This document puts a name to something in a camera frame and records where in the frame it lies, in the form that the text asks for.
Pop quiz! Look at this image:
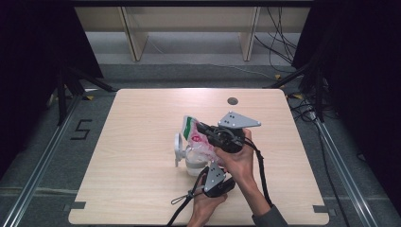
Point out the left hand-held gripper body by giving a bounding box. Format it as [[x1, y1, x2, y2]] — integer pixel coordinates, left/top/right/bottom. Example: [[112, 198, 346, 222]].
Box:
[[200, 160, 236, 199]]

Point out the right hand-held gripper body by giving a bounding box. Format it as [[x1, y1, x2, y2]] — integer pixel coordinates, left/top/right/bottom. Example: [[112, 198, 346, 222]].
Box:
[[208, 111, 262, 155]]

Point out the red white green plastic bag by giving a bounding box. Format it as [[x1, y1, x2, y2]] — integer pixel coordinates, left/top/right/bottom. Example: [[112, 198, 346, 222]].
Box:
[[181, 114, 222, 166]]

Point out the person's right hand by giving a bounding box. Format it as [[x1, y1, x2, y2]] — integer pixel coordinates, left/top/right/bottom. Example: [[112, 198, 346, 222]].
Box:
[[214, 128, 255, 187]]

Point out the person's left hand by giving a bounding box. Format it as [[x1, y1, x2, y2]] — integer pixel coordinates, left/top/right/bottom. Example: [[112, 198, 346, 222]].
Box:
[[186, 183, 229, 227]]

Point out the black metal stand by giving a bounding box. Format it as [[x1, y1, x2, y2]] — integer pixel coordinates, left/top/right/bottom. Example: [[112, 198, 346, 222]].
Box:
[[264, 61, 326, 123], [56, 62, 117, 127]]

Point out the black curtain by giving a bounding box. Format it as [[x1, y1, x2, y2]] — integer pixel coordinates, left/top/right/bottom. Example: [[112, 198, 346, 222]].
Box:
[[0, 0, 104, 179], [291, 0, 401, 217]]

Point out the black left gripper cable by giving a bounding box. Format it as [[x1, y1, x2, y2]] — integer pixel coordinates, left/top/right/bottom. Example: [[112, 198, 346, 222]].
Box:
[[166, 166, 210, 227]]

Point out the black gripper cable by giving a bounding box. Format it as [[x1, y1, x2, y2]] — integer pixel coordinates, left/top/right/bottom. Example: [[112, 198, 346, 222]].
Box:
[[243, 137, 274, 209], [166, 166, 210, 227]]

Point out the black wrist strap loop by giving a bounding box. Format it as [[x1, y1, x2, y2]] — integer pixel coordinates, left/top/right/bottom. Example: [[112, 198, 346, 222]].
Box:
[[170, 192, 194, 206]]

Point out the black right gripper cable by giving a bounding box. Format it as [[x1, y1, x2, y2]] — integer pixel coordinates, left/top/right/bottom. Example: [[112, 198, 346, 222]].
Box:
[[243, 137, 274, 209]]

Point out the bundle of black floor cables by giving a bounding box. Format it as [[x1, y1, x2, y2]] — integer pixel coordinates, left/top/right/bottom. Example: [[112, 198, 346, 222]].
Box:
[[253, 6, 300, 74]]

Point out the aluminium floor rail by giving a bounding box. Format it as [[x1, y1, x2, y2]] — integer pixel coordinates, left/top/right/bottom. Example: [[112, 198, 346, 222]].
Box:
[[0, 94, 83, 227], [314, 118, 381, 227]]

